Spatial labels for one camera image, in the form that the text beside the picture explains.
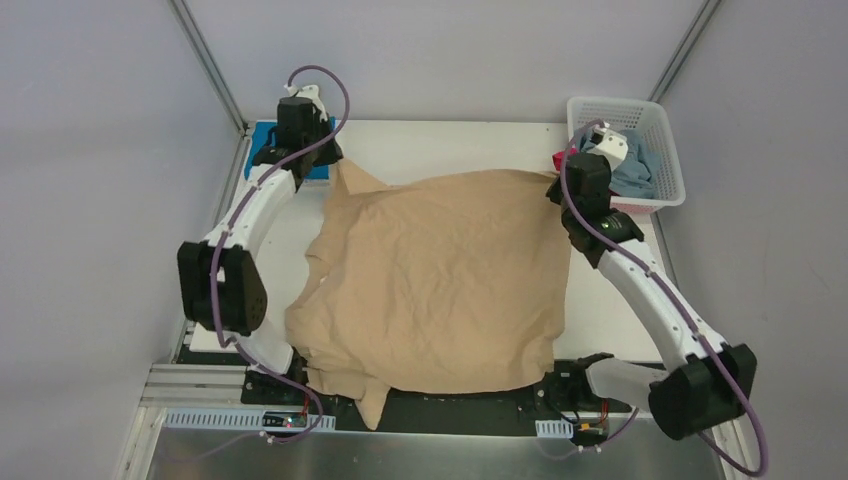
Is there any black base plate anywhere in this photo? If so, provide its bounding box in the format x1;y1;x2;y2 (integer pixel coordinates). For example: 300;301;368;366
175;344;664;439

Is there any white plastic basket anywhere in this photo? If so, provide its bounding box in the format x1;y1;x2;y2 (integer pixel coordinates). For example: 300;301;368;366
567;96;686;214

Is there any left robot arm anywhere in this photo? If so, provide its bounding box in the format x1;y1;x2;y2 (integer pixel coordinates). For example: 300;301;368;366
177;85;342;405

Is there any grey blue t shirt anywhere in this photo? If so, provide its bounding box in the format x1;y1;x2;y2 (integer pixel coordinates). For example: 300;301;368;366
610;129;663;200

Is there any folded blue t shirt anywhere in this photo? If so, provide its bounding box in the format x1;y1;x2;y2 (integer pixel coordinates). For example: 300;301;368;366
243;121;343;183

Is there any aluminium frame rail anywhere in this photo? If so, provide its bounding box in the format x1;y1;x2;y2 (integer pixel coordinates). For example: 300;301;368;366
140;364;246;408

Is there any pink t shirt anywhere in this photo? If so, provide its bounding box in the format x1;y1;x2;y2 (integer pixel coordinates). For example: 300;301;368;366
552;148;578;172

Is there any left white cable duct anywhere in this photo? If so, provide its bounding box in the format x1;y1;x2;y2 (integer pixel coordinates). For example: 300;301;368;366
163;408;336;434

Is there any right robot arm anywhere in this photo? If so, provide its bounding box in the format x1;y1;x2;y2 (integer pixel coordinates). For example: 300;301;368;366
547;153;757;440

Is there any beige t shirt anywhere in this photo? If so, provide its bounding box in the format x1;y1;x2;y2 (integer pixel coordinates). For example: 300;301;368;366
285;159;571;429

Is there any right white cable duct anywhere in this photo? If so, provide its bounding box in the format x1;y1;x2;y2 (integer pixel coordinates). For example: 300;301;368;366
534;419;574;439

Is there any white cable duct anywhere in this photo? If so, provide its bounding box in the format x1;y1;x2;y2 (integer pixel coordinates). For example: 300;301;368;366
534;419;574;439
163;408;336;434

